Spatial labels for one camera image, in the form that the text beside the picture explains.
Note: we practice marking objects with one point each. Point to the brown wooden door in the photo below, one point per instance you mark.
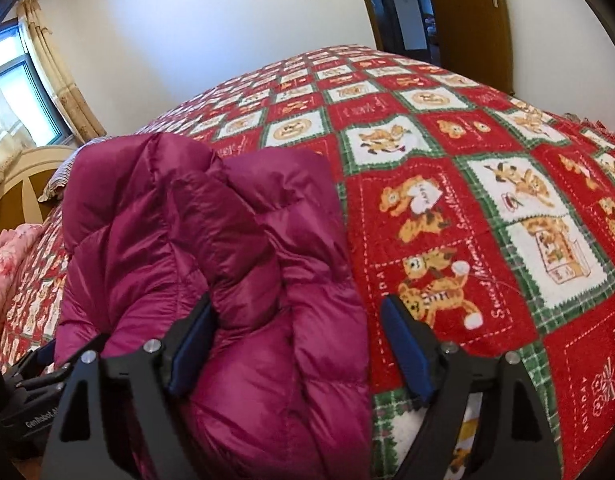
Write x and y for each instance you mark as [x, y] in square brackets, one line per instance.
[467, 25]

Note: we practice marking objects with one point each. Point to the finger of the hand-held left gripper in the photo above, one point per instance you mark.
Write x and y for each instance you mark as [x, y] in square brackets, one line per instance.
[40, 357]
[47, 379]

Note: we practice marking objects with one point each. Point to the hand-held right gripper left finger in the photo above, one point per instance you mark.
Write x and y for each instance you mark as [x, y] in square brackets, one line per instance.
[190, 355]

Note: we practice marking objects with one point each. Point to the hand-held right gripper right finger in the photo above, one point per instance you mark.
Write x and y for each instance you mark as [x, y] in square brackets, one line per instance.
[407, 347]

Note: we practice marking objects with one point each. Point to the beige patterned curtain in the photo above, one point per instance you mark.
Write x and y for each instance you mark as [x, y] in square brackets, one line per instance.
[57, 70]

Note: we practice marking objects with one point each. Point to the pink floral cloth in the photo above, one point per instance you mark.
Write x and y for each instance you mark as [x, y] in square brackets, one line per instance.
[10, 270]

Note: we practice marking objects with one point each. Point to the wooden door frame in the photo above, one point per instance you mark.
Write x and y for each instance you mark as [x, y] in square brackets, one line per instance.
[367, 5]

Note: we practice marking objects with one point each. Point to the striped pillow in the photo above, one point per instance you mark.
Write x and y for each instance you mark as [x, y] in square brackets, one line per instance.
[57, 180]

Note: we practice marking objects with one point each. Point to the magenta quilted down jacket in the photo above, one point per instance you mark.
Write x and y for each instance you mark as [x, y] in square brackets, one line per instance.
[187, 240]

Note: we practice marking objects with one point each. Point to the sheer white curtain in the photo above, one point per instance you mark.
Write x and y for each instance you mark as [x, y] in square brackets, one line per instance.
[5, 125]

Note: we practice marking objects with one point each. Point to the dark framed window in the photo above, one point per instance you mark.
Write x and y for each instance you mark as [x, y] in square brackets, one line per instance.
[32, 90]

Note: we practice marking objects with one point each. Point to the cream and wood headboard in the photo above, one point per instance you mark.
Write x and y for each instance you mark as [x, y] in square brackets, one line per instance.
[22, 185]

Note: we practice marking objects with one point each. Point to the red printed checkered blanket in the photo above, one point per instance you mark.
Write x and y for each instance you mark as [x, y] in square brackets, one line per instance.
[462, 185]

